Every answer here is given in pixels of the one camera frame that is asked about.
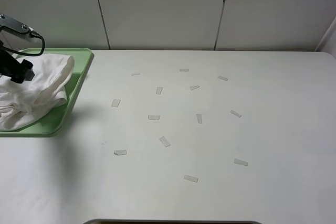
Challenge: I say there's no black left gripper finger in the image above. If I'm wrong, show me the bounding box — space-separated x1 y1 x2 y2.
11 64 35 84
20 59 33 70

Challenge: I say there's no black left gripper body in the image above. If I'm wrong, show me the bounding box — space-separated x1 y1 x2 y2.
1 41 20 77

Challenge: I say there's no white short sleeve shirt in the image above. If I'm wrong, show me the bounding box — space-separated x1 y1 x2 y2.
1 54 75 131

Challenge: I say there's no green plastic tray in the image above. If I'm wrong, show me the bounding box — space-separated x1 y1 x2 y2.
1 48 94 137

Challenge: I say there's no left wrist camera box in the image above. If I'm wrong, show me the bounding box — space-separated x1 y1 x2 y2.
0 13 33 41

